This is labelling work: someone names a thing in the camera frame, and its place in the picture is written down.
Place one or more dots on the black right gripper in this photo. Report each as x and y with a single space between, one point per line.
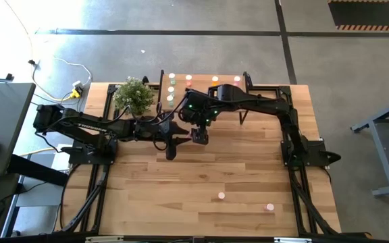
199 135

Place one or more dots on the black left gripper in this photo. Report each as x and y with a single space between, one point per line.
150 130

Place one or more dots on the orange medicine bottle white cap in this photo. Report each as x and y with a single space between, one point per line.
215 80

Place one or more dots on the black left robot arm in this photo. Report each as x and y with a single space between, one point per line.
79 123

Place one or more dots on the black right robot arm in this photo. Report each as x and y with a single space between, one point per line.
265 104

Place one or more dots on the wooden shelf black metal legs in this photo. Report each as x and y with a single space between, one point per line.
201 82

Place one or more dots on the green potted plant black pot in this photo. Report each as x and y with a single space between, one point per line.
133 94

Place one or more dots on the yellow power plug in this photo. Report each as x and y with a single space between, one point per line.
75 94

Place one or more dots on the white power adapter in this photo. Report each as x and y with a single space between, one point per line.
78 84

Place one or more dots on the black desk support beam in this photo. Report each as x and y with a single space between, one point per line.
37 170

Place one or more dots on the grey floor mat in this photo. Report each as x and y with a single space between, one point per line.
46 195

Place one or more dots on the small black plug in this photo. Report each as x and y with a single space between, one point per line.
31 62
9 77

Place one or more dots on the grey desk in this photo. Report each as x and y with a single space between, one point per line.
2 128

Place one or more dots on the grey metal stand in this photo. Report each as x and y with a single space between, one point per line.
383 152

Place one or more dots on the black hazard striped mat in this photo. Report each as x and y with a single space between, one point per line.
370 13

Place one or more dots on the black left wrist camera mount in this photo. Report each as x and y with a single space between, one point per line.
163 127

